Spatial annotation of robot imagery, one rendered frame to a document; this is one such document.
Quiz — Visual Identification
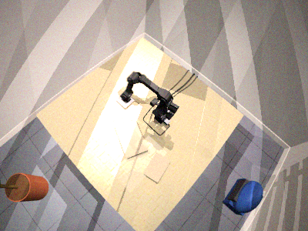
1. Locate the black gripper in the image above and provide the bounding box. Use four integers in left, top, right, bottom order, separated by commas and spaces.
150, 98, 175, 120

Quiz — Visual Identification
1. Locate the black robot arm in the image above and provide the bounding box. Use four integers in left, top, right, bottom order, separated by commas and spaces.
120, 72, 179, 118

